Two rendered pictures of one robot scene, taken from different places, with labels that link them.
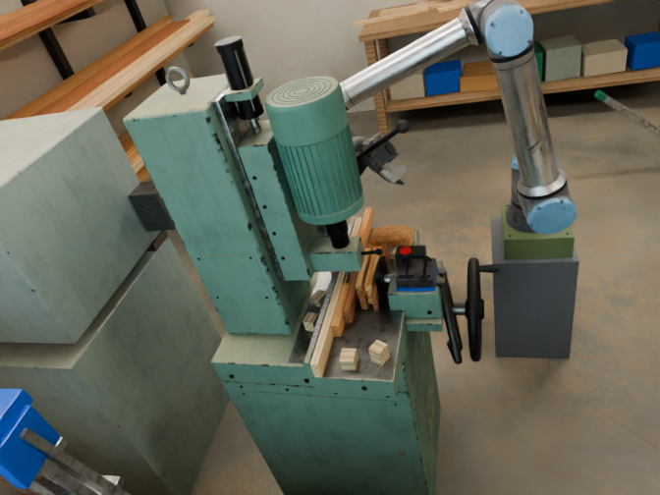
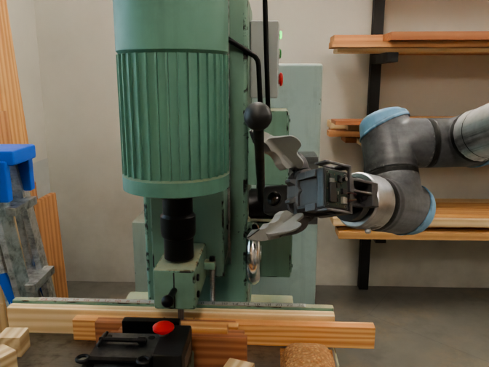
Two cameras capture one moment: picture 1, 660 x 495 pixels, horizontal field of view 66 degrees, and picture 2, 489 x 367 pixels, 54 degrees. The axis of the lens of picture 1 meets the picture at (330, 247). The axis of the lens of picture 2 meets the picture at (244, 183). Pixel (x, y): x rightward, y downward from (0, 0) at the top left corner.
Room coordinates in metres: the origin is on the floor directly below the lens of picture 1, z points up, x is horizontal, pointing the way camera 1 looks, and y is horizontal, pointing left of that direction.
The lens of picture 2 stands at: (0.96, -0.81, 1.36)
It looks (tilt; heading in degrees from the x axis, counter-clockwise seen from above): 12 degrees down; 71
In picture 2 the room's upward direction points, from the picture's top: straight up
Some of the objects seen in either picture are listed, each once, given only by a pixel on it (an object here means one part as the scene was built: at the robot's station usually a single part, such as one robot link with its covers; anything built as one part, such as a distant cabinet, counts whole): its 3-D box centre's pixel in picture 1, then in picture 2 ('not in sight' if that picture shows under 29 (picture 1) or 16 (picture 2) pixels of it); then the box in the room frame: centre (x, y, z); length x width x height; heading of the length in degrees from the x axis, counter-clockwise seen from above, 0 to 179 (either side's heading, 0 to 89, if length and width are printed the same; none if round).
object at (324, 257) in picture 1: (337, 255); (183, 277); (1.12, -0.01, 1.01); 0.14 x 0.07 x 0.09; 67
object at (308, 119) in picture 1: (317, 152); (174, 95); (1.11, -0.03, 1.34); 0.18 x 0.18 x 0.31
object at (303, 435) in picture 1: (348, 396); not in sight; (1.16, 0.08, 0.35); 0.58 x 0.45 x 0.71; 67
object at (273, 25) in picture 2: not in sight; (264, 60); (1.36, 0.21, 1.40); 0.10 x 0.06 x 0.16; 67
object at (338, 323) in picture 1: (355, 264); (221, 331); (1.18, -0.06, 0.92); 0.54 x 0.02 x 0.04; 157
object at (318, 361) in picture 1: (341, 285); (169, 321); (1.09, 0.00, 0.92); 0.60 x 0.02 x 0.05; 157
